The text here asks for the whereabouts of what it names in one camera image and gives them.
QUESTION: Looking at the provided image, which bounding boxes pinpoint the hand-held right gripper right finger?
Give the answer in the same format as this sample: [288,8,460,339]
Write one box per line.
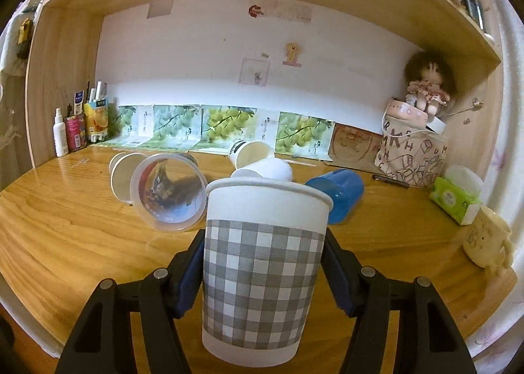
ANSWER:
[323,228,478,374]

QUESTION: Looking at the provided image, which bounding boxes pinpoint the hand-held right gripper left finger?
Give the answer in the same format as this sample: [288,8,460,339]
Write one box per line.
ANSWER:
[55,229,205,374]

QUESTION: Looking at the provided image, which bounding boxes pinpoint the grey checked paper cup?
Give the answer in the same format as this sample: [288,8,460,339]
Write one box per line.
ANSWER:
[202,178,333,367]

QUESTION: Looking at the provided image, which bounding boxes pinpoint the clear plastic cup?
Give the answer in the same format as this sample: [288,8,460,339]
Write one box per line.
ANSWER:
[130,153,207,233]

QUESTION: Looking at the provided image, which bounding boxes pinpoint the blue plastic cup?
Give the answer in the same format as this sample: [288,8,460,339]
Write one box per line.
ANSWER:
[305,169,365,224]

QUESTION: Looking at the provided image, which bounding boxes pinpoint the small white paper cup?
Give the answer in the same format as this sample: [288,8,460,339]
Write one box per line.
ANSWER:
[230,158,293,183]

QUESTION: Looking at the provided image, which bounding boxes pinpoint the black-rimmed white paper cup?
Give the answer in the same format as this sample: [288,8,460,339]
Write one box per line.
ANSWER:
[228,139,273,172]

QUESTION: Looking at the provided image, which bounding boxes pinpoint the black pen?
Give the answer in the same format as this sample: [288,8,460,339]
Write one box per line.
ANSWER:
[372,174,410,187]

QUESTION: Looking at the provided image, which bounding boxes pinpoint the green tissue pack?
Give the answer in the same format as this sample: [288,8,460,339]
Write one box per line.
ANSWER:
[429,164,484,225]

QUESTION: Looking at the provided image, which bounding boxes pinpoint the brown round print card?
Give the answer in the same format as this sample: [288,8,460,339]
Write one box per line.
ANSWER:
[328,123,383,164]

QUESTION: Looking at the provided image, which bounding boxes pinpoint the letter print tote bag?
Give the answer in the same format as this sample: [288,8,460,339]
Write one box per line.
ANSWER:
[374,114,448,188]

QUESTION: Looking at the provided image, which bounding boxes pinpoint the cream ceramic mug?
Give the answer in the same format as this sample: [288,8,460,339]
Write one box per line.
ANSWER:
[462,205,514,276]

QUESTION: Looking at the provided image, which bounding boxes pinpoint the yellow juice carton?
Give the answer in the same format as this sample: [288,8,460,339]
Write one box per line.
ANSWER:
[84,98,109,143]

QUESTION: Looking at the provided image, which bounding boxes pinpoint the red box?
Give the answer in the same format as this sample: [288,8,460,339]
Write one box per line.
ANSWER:
[65,112,88,152]

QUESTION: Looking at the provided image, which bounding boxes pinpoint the white spray bottle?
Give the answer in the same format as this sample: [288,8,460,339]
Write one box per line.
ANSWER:
[53,108,69,157]

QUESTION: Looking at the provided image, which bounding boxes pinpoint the brown-haired rag doll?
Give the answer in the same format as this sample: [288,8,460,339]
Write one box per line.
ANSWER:
[404,51,456,118]

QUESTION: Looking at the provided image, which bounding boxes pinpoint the yellow wall sticker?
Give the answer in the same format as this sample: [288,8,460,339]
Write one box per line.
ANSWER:
[282,43,302,68]

